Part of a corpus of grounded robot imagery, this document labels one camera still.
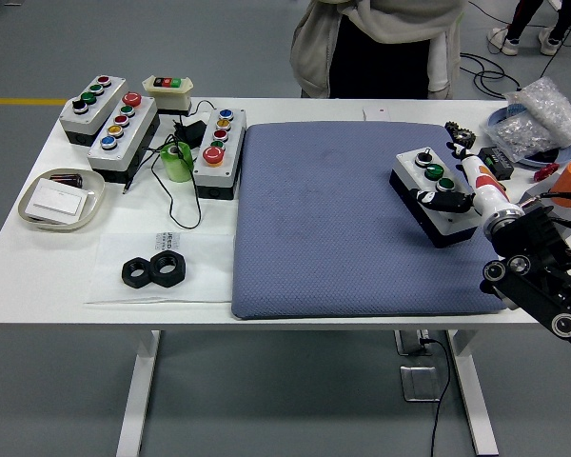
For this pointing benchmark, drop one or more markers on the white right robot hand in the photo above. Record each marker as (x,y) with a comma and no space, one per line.
(484,189)

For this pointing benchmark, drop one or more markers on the grey four-button control box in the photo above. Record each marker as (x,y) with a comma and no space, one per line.
(411,166)

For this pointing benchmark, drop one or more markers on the grey box, mushroom beside green button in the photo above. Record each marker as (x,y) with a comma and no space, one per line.
(135,128)

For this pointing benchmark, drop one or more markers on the black module with green terminals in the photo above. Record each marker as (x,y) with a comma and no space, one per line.
(499,164)

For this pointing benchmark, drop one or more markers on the black metal gear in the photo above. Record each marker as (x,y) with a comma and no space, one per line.
(464,138)

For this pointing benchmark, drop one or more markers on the small red part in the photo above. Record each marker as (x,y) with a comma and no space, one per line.
(545,171)

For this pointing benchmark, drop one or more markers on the clear bag of metal parts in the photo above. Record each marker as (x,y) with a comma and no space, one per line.
(518,135)

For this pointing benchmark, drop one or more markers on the bubble wrap bag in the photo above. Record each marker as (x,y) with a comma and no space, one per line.
(547,107)

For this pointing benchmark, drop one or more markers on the bystander in white shoes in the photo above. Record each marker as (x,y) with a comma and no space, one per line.
(509,45)

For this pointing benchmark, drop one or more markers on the blue-grey textured mat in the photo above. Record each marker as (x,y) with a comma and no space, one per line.
(323,214)

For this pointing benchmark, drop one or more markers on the grey box under table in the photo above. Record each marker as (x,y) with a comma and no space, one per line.
(407,343)

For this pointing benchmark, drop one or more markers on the person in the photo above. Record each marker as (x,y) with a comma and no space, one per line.
(376,52)

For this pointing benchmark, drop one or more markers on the metal floor socket plate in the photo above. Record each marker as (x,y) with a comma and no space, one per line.
(421,383)

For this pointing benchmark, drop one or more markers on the white table leg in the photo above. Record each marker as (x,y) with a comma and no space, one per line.
(138,395)
(476,395)

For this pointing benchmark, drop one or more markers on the grey box, mushroom beside blue-topped row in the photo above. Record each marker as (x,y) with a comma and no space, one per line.
(233,138)

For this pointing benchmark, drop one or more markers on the clear printed plastic bag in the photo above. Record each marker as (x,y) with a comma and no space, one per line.
(204,271)

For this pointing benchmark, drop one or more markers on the green tape roll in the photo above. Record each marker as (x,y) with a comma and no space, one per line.
(178,166)

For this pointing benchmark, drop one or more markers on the black hex nut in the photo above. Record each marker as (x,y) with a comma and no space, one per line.
(177,273)
(129,278)

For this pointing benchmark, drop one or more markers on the grey box with black knob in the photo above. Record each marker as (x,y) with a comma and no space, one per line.
(107,102)

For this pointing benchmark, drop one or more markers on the beige shallow dish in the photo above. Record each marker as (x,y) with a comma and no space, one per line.
(92,183)

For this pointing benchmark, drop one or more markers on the dark brown small case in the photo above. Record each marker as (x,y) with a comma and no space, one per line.
(66,180)

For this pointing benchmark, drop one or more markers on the cream three-button switch box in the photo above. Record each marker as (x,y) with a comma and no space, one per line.
(171,97)

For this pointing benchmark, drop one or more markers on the white wall switch plate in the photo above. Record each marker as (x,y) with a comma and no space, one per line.
(57,199)

